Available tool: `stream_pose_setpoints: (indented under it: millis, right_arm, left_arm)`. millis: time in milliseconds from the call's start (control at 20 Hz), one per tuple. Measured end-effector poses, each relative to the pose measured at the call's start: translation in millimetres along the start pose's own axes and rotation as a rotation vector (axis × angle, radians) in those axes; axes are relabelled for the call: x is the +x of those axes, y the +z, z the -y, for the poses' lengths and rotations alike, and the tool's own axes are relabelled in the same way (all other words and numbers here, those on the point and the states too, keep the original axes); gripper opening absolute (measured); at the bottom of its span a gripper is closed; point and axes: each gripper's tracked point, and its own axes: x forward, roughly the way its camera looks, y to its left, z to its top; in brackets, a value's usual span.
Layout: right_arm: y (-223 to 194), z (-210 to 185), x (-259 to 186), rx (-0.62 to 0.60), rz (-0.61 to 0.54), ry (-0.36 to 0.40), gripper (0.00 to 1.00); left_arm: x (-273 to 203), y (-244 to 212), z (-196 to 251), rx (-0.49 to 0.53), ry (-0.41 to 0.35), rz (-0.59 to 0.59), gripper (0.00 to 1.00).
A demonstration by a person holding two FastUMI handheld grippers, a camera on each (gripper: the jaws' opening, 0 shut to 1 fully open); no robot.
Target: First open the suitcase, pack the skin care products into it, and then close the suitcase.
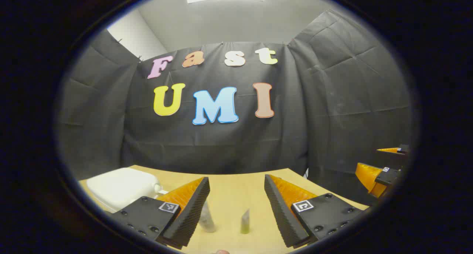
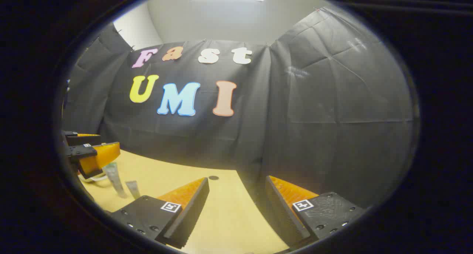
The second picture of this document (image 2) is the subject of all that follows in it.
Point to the black backdrop cloth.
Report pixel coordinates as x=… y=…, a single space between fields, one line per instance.
x=314 y=117

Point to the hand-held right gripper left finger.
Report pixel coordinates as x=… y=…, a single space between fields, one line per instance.
x=192 y=209

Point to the small white skin care tube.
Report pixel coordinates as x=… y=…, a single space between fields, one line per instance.
x=133 y=189

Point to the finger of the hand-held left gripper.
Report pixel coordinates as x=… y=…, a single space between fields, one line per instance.
x=85 y=139
x=103 y=156

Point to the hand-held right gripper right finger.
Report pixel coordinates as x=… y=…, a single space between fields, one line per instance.
x=281 y=209

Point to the green skin care tube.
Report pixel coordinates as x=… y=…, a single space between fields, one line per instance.
x=114 y=180

